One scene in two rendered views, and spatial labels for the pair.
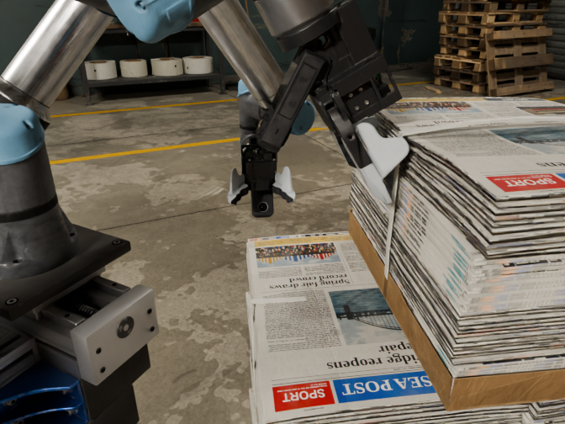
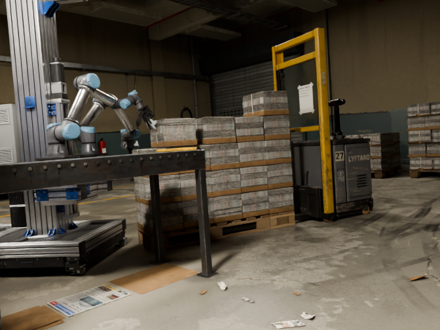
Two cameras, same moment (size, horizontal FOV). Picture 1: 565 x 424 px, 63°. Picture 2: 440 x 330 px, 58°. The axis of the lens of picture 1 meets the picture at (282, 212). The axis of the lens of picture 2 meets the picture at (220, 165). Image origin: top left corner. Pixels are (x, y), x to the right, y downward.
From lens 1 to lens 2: 2.93 m
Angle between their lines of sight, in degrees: 29
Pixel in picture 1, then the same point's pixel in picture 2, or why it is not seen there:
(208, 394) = not seen: hidden behind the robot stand
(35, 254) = (95, 149)
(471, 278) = (164, 128)
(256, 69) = (128, 122)
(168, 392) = not seen: hidden behind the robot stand
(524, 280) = (169, 128)
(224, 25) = (122, 114)
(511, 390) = (172, 143)
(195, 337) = not seen: hidden behind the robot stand
